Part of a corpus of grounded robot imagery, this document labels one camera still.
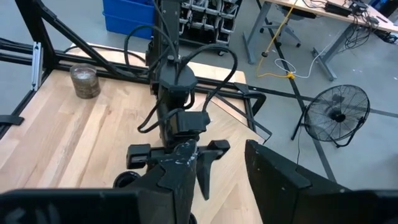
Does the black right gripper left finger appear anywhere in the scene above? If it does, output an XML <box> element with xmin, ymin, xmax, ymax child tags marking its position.
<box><xmin>0</xmin><ymin>139</ymin><xmax>199</xmax><ymax>224</ymax></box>

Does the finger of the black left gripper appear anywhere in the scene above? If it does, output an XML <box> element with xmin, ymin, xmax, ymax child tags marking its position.
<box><xmin>195</xmin><ymin>151</ymin><xmax>219</xmax><ymax>202</ymax></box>

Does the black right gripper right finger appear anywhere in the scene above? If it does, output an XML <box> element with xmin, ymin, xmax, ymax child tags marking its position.
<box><xmin>244</xmin><ymin>139</ymin><xmax>398</xmax><ymax>224</ymax></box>

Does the medium black candlestick holder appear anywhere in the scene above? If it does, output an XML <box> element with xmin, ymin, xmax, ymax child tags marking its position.
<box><xmin>113</xmin><ymin>170</ymin><xmax>141</xmax><ymax>189</ymax></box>

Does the black floor fan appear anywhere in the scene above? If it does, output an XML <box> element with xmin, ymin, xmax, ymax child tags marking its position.
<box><xmin>290</xmin><ymin>83</ymin><xmax>371</xmax><ymax>149</ymax></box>

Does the blue storage bin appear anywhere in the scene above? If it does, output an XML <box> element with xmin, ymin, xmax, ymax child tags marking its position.
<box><xmin>101</xmin><ymin>0</ymin><xmax>156</xmax><ymax>23</ymax></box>
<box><xmin>104</xmin><ymin>12</ymin><xmax>155</xmax><ymax>40</ymax></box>

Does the black rig clamp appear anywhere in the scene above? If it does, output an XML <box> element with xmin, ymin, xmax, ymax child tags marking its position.
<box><xmin>0</xmin><ymin>114</ymin><xmax>25</xmax><ymax>127</ymax></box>

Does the black rig brace bar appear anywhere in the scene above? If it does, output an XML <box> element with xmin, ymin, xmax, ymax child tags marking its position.
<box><xmin>34</xmin><ymin>0</ymin><xmax>137</xmax><ymax>78</ymax></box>

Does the black small parts rack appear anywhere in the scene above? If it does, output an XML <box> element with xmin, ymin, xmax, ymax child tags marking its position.
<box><xmin>177</xmin><ymin>0</ymin><xmax>244</xmax><ymax>45</ymax></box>

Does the grey office chair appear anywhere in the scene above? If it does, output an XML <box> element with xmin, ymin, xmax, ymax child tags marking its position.
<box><xmin>259</xmin><ymin>4</ymin><xmax>303</xmax><ymax>48</ymax></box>

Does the black power adapter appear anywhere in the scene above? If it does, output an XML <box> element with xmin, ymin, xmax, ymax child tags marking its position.
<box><xmin>324</xmin><ymin>1</ymin><xmax>354</xmax><ymax>17</ymax></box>

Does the wooden desk with grey legs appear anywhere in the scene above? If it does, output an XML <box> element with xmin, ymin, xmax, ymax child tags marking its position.
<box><xmin>242</xmin><ymin>0</ymin><xmax>398</xmax><ymax>82</ymax></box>

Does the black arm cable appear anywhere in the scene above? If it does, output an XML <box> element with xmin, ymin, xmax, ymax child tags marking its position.
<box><xmin>123</xmin><ymin>24</ymin><xmax>180</xmax><ymax>74</ymax></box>
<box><xmin>179</xmin><ymin>43</ymin><xmax>239</xmax><ymax>113</ymax></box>
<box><xmin>137</xmin><ymin>96</ymin><xmax>177</xmax><ymax>134</ymax></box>

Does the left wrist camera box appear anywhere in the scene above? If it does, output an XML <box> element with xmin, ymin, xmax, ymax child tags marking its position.
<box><xmin>169</xmin><ymin>110</ymin><xmax>211</xmax><ymax>135</ymax></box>

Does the black rig frame rail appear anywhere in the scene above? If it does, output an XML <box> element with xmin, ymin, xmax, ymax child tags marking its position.
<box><xmin>0</xmin><ymin>37</ymin><xmax>268</xmax><ymax>105</ymax></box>
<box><xmin>0</xmin><ymin>68</ymin><xmax>52</xmax><ymax>141</ymax></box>

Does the black cable along rail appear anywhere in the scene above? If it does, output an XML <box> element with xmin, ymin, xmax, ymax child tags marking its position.
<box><xmin>63</xmin><ymin>44</ymin><xmax>147</xmax><ymax>63</ymax></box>

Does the yellow extension cable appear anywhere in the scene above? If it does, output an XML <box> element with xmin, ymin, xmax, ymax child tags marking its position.
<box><xmin>256</xmin><ymin>0</ymin><xmax>296</xmax><ymax>79</ymax></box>

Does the white floor cable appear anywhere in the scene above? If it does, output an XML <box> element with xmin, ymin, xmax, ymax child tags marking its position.
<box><xmin>274</xmin><ymin>32</ymin><xmax>341</xmax><ymax>79</ymax></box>

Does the aluminium rig bracket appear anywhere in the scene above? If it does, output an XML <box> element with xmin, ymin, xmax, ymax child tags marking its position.
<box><xmin>30</xmin><ymin>41</ymin><xmax>44</xmax><ymax>91</ymax></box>

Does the black rig frame strut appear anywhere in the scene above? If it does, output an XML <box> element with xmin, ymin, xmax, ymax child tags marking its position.
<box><xmin>14</xmin><ymin>0</ymin><xmax>58</xmax><ymax>74</ymax></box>

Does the black cable bundle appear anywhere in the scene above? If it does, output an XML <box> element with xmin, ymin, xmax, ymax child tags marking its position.
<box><xmin>344</xmin><ymin>17</ymin><xmax>379</xmax><ymax>50</ymax></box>

